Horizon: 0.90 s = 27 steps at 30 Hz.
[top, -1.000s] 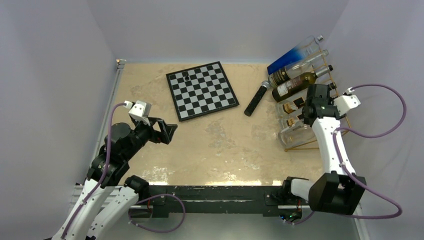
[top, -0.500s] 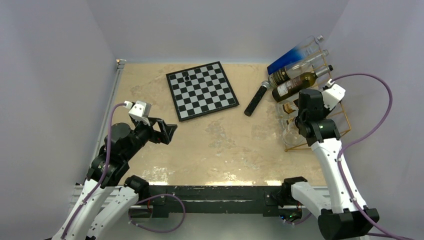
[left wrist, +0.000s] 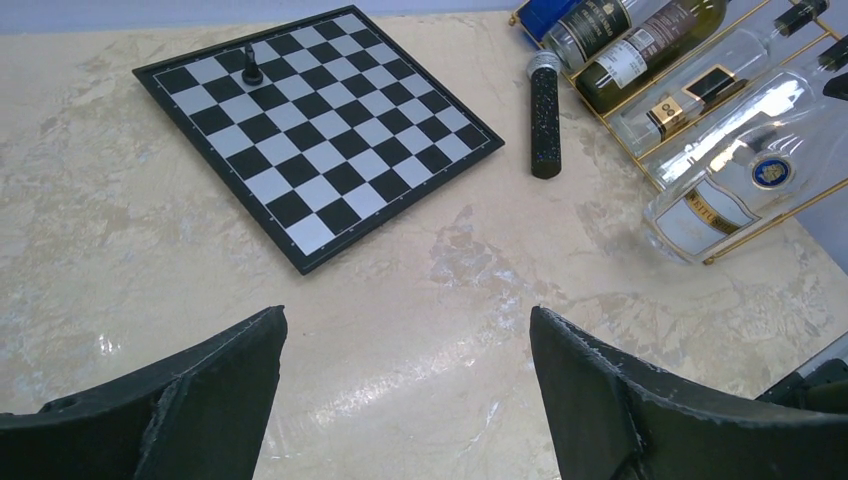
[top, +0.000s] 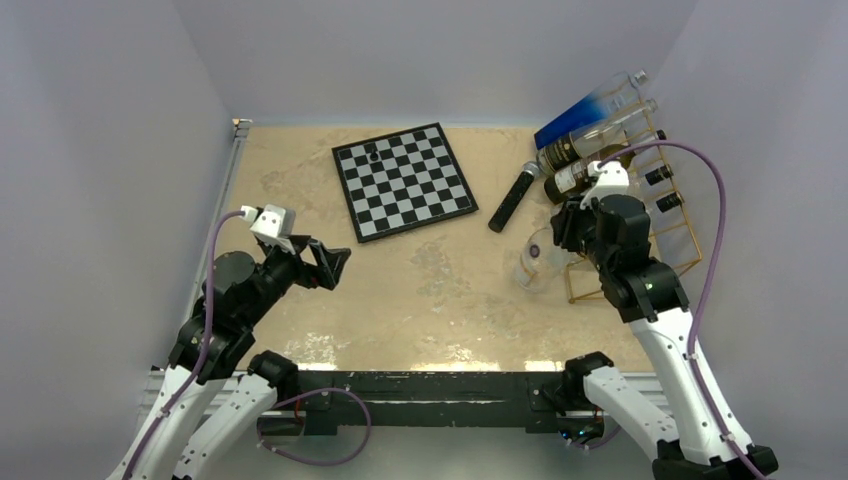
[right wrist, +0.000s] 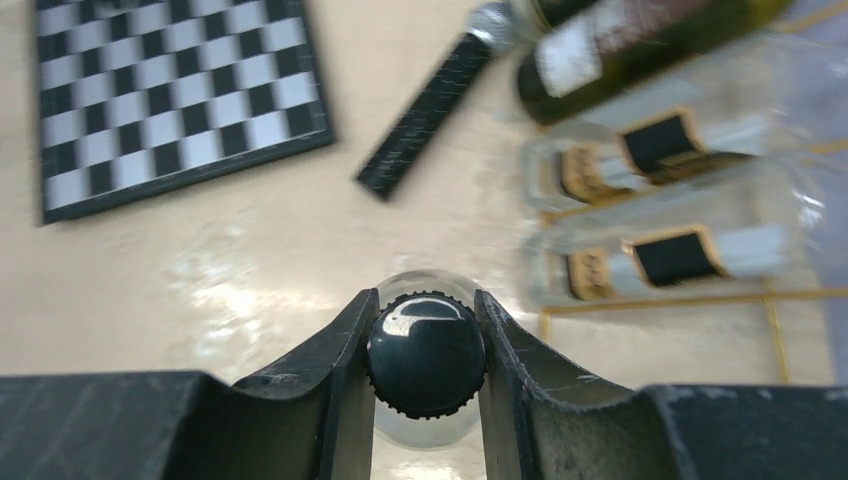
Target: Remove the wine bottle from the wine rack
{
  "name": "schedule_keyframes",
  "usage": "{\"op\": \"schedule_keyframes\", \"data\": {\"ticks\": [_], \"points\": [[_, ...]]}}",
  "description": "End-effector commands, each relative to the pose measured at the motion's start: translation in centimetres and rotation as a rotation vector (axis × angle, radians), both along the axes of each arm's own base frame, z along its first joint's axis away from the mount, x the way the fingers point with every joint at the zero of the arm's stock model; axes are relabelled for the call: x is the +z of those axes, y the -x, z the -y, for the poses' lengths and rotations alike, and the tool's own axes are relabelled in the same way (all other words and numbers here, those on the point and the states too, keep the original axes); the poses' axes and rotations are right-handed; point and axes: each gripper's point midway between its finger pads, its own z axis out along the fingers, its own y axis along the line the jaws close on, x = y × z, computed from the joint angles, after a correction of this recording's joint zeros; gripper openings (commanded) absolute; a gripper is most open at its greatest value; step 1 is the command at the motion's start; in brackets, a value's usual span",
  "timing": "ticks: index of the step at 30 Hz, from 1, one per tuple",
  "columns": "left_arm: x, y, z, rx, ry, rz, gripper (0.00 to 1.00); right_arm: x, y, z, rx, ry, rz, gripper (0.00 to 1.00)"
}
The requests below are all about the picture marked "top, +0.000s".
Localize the blue clear tall bottle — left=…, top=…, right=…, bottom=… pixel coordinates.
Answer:
left=534, top=70, right=650, bottom=150

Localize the round clear bottle blue seal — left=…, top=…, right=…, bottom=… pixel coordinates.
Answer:
left=513, top=227, right=571, bottom=293

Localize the purple camera cable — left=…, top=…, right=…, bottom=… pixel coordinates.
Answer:
left=596, top=139, right=770, bottom=480
left=123, top=210, right=246, bottom=480

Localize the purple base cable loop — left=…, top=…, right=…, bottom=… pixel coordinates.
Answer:
left=256, top=388, right=372, bottom=468

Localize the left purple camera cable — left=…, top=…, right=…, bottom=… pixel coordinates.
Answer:
left=123, top=210, right=246, bottom=480

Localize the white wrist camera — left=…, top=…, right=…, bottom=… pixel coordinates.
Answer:
left=240, top=204, right=296, bottom=254
left=580, top=160, right=630, bottom=210

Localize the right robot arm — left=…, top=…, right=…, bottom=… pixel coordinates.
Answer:
left=551, top=194, right=779, bottom=479

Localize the black glitter tube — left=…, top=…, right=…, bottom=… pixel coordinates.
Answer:
left=487, top=161, right=541, bottom=233

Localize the gold wire wine rack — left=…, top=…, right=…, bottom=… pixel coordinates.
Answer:
left=551, top=108, right=703, bottom=274

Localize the aluminium frame rail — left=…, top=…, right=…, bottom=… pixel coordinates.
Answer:
left=136, top=118, right=253, bottom=432

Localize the clear square bottle black cap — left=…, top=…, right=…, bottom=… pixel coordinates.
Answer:
left=646, top=191, right=684, bottom=216

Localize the clear square bottle gold label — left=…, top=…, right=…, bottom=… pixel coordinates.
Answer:
left=629, top=165, right=673, bottom=195

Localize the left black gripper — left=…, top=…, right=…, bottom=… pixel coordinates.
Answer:
left=241, top=233, right=349, bottom=327

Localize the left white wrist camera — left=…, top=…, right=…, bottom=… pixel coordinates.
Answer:
left=240, top=204, right=296, bottom=254

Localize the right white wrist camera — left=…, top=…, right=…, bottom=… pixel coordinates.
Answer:
left=580, top=160, right=630, bottom=210

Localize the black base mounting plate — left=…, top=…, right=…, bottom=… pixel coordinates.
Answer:
left=257, top=371, right=606, bottom=443

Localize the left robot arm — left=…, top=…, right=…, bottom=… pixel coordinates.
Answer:
left=110, top=235, right=352, bottom=479

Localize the black white chessboard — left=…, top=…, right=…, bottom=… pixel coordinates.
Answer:
left=331, top=122, right=478, bottom=244

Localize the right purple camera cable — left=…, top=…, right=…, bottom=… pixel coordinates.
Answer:
left=596, top=139, right=770, bottom=480

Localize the clear bottle black label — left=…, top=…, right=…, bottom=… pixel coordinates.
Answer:
left=534, top=99, right=667, bottom=176

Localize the dark green wine bottle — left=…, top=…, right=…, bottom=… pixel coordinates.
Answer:
left=543, top=129, right=667, bottom=205

